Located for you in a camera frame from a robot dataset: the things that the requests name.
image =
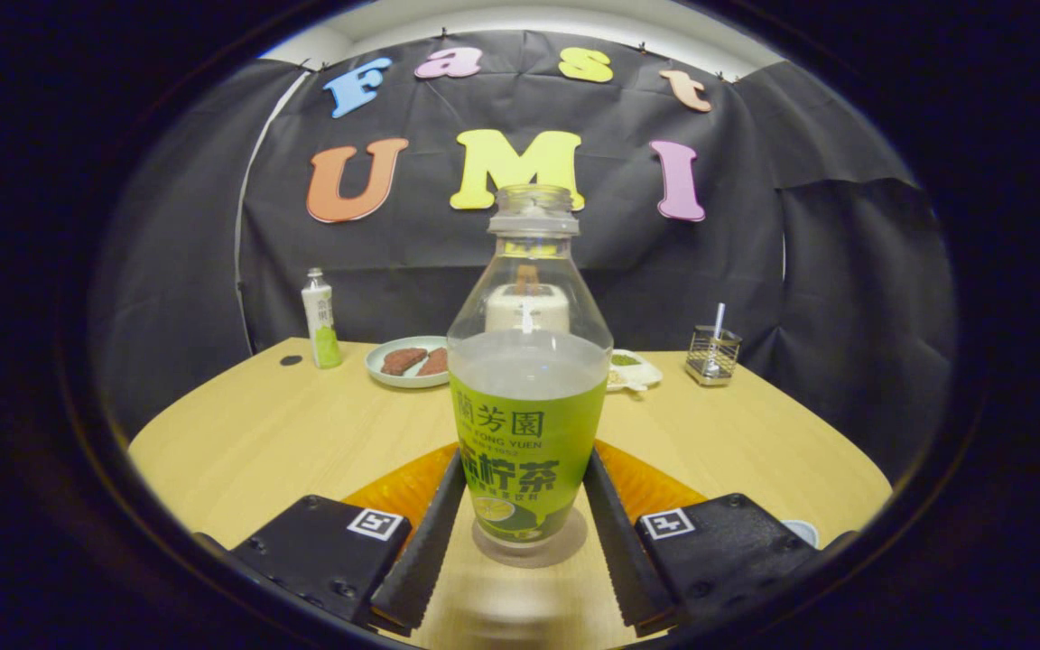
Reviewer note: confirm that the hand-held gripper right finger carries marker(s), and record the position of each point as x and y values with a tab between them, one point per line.
619	560

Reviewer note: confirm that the white cup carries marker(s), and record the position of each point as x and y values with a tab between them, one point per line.
804	533

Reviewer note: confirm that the white toaster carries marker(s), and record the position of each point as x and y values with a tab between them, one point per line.
527	311

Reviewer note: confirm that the small white green bottle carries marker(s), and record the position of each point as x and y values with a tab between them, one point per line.
323	325

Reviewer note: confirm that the round brown coaster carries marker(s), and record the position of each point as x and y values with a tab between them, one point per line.
565	546

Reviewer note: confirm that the white straw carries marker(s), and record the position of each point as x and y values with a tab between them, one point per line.
719	318

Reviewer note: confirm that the green label juice bottle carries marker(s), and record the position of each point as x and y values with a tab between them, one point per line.
529	424

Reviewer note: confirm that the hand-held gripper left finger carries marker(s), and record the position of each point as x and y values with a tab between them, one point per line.
421	560

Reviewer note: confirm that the wooden table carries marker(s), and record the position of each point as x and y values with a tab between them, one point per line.
285	433

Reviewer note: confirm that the white divided tray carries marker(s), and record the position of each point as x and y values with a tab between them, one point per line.
637	372

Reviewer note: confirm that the black backdrop cloth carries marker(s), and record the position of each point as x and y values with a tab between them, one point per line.
664	262

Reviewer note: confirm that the pale green plate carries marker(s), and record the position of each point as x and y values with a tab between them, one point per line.
389	377

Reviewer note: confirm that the brown food piece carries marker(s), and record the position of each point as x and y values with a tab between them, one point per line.
436	362
403	360

